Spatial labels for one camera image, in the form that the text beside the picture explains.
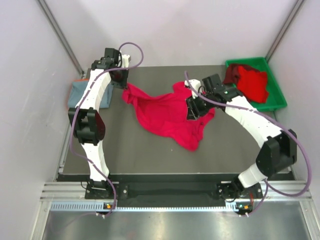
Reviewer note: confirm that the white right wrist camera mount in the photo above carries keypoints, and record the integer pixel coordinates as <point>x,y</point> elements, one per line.
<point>195,85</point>

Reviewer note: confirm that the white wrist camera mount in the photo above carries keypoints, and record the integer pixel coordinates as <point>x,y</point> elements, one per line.
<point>195,85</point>
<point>124,60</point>

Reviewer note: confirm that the aluminium front frame rail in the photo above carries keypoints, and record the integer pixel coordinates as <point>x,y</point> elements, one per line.
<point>75,191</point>

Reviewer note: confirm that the right aluminium corner post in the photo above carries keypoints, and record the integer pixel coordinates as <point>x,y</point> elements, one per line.
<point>284,28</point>

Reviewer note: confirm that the bright red t-shirt in bin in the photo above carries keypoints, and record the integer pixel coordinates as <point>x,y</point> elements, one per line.
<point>253,84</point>

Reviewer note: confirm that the dark maroon t-shirt in bin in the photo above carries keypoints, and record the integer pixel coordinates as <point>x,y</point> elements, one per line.
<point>232,75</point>

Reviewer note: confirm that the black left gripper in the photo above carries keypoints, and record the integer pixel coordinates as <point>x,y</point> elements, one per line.
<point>122,84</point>

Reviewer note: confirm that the green plastic bin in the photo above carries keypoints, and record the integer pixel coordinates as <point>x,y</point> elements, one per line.
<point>276,99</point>

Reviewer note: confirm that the folded orange t-shirt under blue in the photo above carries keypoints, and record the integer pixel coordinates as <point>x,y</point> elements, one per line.
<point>77,90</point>

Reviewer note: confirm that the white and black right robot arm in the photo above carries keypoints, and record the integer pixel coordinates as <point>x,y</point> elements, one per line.
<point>278,146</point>

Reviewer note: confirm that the crimson red t-shirt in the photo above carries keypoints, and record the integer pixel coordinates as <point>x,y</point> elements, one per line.
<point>166,115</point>

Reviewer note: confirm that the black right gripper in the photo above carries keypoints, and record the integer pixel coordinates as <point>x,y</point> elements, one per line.
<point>194,110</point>

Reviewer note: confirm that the aluminium corner post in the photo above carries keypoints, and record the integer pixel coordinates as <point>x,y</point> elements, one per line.
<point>284,28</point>
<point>60,35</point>

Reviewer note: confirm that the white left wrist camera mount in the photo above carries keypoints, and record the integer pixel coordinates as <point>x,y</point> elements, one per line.
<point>124,60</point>

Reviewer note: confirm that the slotted grey cable duct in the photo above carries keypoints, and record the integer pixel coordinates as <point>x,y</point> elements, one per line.
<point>103,207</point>

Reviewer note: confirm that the folded blue-grey t-shirt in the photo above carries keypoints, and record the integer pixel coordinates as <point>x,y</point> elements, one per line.
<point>106,99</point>

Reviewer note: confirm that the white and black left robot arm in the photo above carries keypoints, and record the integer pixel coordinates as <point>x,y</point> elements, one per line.
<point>88,127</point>

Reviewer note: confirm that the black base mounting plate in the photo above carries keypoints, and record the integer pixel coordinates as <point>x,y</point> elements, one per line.
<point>177,194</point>

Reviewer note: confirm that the left aluminium corner post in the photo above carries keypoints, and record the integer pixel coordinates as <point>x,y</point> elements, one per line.
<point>60,35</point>

